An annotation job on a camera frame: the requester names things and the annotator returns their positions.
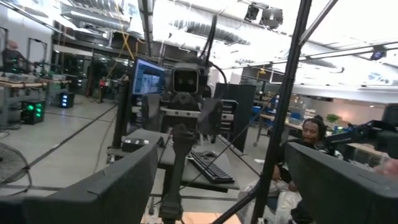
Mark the black computer monitor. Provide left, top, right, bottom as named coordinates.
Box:
left=130, top=57, right=167, bottom=97

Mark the black keyboard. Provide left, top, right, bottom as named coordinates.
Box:
left=188, top=151, right=236, bottom=185

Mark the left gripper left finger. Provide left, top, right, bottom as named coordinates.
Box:
left=24, top=144, right=159, bottom=224

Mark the person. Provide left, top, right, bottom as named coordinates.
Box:
left=272, top=115, right=345, bottom=187
left=1, top=39, right=29, bottom=75

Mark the grey side desk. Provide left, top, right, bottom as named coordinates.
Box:
left=107, top=128, right=240, bottom=191

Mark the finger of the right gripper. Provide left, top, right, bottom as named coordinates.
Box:
left=141, top=93, right=162, bottom=133
left=198, top=98, right=239, bottom=135

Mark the computer with green lights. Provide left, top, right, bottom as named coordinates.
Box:
left=20, top=98, right=47, bottom=126

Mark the computer with blue lights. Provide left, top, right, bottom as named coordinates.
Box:
left=58, top=91, right=76, bottom=110

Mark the black computer tower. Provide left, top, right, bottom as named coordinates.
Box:
left=213, top=82, right=257, bottom=154

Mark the wooden workbench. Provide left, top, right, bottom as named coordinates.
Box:
left=0, top=72, right=73, bottom=125

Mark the black ceiling cable reel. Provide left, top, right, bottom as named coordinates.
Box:
left=243, top=2, right=261, bottom=23

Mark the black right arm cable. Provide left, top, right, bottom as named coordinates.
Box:
left=198, top=14, right=229, bottom=94

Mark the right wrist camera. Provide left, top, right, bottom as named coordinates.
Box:
left=170, top=62, right=201, bottom=96

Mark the grey ceiling cable reel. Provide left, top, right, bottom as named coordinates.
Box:
left=259, top=6, right=285, bottom=30

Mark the black aluminium rig frame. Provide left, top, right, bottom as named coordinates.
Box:
left=211, top=0, right=340, bottom=224

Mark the yellow hanging cable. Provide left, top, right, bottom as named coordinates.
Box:
left=104, top=0, right=139, bottom=82

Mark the black floor fan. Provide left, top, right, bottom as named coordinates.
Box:
left=0, top=142, right=33, bottom=197

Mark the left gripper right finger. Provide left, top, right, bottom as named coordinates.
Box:
left=285, top=142, right=398, bottom=224

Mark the small black desk box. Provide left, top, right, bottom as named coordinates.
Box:
left=121, top=138, right=150, bottom=153

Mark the white plastic bag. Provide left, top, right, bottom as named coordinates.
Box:
left=238, top=179, right=304, bottom=224

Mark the small background plant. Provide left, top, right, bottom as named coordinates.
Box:
left=325, top=113, right=342, bottom=126

